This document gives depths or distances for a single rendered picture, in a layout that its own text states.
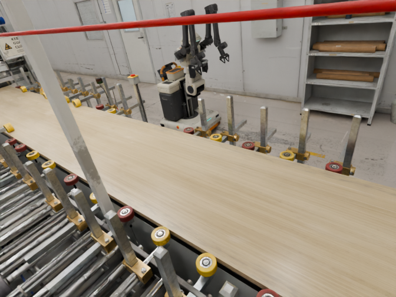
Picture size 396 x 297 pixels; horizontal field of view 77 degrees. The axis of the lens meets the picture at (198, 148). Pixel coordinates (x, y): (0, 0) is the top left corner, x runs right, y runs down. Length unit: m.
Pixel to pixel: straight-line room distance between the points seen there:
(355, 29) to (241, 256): 3.49
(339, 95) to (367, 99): 0.36
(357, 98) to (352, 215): 3.17
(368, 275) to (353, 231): 0.18
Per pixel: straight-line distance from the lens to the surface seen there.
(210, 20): 0.26
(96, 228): 1.29
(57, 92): 1.11
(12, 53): 5.11
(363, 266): 1.10
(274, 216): 1.17
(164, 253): 0.83
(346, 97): 4.30
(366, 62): 4.13
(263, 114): 1.62
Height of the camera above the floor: 1.77
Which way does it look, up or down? 32 degrees down
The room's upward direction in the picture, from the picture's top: 9 degrees counter-clockwise
